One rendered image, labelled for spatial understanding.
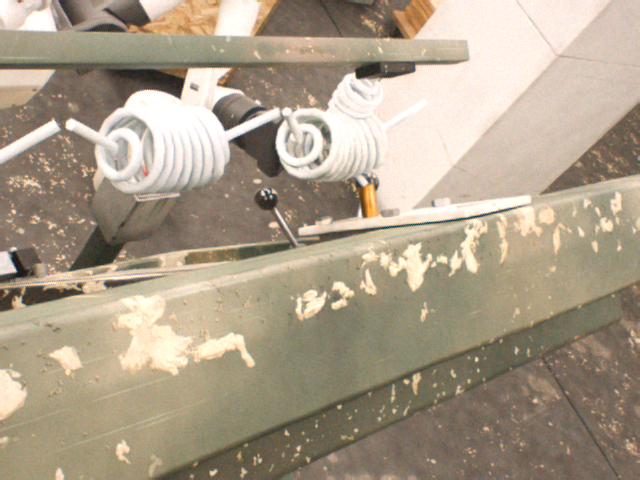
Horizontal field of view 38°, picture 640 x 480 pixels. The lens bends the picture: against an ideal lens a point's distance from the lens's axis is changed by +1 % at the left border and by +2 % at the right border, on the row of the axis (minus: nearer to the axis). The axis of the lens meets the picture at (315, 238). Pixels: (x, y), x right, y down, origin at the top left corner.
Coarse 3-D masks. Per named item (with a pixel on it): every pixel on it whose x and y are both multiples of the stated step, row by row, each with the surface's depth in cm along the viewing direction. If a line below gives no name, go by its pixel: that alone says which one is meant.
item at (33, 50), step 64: (0, 64) 53; (64, 64) 56; (128, 64) 59; (192, 64) 63; (256, 64) 68; (320, 64) 73; (448, 64) 87; (128, 128) 68; (192, 128) 67; (320, 128) 85; (384, 128) 85; (128, 192) 66
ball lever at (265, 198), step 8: (256, 192) 141; (264, 192) 140; (272, 192) 140; (256, 200) 140; (264, 200) 140; (272, 200) 140; (264, 208) 141; (272, 208) 141; (280, 224) 143; (288, 232) 144; (288, 240) 145; (288, 248) 146
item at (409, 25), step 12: (420, 0) 510; (432, 0) 506; (396, 12) 515; (408, 12) 517; (420, 12) 512; (432, 12) 504; (396, 24) 512; (408, 24) 514; (420, 24) 512; (396, 36) 518; (408, 36) 506
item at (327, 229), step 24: (360, 72) 79; (384, 72) 78; (408, 72) 80; (336, 96) 83; (360, 96) 85; (360, 192) 85; (360, 216) 91; (384, 216) 79; (408, 216) 76; (432, 216) 75; (456, 216) 73; (0, 288) 132; (24, 288) 127; (48, 288) 122; (72, 288) 118; (96, 288) 114
